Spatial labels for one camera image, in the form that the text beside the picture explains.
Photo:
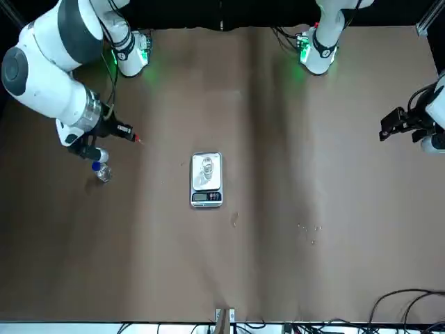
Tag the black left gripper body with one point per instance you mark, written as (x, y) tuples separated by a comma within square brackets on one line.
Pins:
[(420, 122)]

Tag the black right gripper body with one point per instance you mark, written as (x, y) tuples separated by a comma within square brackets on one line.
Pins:
[(107, 127)]

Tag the glass dropper red bulb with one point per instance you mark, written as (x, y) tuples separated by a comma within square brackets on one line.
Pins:
[(139, 140)]

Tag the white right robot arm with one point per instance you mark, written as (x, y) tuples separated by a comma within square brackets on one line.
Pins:
[(45, 87)]

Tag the clear dropper bottle blue collar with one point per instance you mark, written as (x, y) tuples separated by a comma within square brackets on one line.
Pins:
[(104, 174)]

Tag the silver electronic balance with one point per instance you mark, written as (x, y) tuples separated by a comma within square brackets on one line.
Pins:
[(200, 197)]

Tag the green lit circuit board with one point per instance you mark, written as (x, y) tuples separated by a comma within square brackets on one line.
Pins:
[(302, 47), (145, 48)]

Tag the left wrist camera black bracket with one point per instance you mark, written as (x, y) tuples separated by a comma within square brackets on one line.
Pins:
[(432, 144)]

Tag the wrist camera black bracket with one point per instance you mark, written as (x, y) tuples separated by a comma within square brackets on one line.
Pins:
[(432, 144), (87, 150)]

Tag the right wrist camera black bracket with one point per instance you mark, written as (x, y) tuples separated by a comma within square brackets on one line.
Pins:
[(87, 150)]

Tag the aluminium camera mount post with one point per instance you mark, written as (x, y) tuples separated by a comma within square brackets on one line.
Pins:
[(224, 323)]

